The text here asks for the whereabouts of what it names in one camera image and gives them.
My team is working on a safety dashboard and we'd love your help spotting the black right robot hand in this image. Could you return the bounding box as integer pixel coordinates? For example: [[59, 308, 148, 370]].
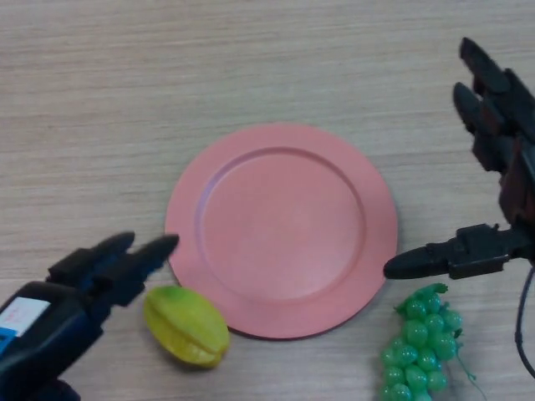
[[383, 37, 535, 281]]

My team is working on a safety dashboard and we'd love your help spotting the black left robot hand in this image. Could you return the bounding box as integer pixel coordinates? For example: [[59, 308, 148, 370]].
[[0, 231, 181, 401]]

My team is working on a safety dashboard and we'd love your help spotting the yellow starfruit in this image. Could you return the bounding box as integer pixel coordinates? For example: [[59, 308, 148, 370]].
[[143, 285, 231, 369]]

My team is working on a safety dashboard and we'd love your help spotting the pink round plate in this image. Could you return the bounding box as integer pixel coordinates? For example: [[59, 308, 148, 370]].
[[164, 123, 399, 340]]

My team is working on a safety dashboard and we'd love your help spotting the green grape bunch in net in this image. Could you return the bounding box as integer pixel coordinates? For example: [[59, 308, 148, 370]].
[[379, 282, 478, 401]]

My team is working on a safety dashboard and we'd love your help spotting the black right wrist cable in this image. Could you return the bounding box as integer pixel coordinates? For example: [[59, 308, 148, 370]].
[[514, 266, 535, 375]]

